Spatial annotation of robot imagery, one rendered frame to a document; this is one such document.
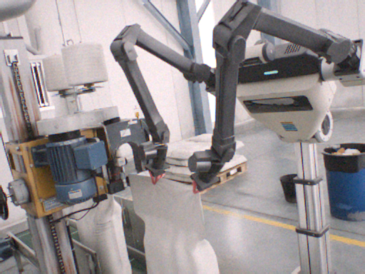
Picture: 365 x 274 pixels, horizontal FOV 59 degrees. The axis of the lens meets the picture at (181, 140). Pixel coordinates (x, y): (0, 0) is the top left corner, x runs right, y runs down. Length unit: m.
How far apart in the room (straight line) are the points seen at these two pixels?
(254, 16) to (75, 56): 0.73
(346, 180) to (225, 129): 2.37
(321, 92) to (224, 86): 0.50
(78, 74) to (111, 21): 5.27
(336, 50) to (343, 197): 2.39
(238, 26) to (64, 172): 0.81
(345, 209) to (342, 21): 6.68
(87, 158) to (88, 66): 0.36
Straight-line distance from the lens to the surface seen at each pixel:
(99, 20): 6.43
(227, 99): 0.95
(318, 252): 1.75
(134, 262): 2.28
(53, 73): 1.57
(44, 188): 1.45
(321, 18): 9.65
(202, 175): 1.16
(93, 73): 1.31
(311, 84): 1.29
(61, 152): 1.27
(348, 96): 9.43
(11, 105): 1.46
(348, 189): 3.32
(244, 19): 0.85
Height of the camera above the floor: 1.46
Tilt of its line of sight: 9 degrees down
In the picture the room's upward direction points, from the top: 9 degrees counter-clockwise
